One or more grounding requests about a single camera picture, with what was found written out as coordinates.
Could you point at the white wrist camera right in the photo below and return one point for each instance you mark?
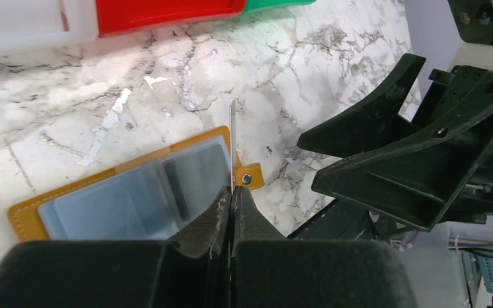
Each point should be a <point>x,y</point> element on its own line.
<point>474,22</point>

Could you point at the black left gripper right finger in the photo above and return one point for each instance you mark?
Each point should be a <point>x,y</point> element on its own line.
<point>270,270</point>

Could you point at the green plastic bin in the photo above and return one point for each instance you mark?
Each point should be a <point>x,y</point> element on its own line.
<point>261,5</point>

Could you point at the yellow-brown card holder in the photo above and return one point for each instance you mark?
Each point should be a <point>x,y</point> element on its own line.
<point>28,226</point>

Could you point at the white plastic bin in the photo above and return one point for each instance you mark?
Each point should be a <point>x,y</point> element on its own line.
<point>26,25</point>

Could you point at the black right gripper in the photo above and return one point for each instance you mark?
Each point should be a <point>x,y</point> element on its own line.
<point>441,171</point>

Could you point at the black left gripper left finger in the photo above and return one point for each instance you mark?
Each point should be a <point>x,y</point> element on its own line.
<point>190,269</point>

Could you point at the red plastic bin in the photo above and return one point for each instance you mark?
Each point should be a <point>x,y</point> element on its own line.
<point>122,16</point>

